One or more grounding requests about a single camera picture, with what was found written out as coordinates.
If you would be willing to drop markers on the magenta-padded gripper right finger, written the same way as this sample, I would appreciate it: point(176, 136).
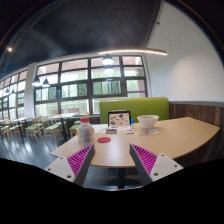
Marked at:
point(163, 166)

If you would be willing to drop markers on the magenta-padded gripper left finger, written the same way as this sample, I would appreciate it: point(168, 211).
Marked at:
point(60, 166)

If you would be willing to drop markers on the red-capped clear drink bottle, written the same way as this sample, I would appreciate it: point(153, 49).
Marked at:
point(86, 133)

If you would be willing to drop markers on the pale yellow cup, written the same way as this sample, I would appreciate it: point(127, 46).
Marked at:
point(79, 135)

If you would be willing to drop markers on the printed paper slip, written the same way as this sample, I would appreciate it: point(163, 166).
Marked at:
point(146, 132)

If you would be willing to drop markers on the group of green-seated wooden chairs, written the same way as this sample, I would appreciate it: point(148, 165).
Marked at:
point(51, 128)

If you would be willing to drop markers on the white ceramic bowl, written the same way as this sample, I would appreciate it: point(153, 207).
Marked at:
point(148, 120)

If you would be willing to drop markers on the small grey remote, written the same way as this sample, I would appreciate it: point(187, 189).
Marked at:
point(129, 131)

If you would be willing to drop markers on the square wooden dining table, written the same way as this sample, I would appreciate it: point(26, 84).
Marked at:
point(20, 119)
point(63, 115)

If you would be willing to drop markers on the flat round red coaster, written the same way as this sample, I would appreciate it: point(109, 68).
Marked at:
point(104, 140)

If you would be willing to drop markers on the small blue-capped white bottle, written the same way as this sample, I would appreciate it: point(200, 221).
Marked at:
point(132, 124)

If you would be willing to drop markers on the white paper sheet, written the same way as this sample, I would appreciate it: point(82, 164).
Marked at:
point(100, 128)

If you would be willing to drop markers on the small dark flat box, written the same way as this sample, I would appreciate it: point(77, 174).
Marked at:
point(111, 131)

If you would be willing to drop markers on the black-framed picture stand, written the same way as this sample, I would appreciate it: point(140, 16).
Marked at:
point(119, 120)

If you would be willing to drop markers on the green upholstered bench back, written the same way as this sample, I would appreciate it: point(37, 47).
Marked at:
point(140, 106)

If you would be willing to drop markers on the group of pendant lamps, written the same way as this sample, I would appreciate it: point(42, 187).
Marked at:
point(107, 60)

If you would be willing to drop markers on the long curved linear ceiling lamp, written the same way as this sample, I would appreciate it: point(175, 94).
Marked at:
point(133, 51)

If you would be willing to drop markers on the dark-framed window wall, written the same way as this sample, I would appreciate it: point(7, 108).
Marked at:
point(75, 75)

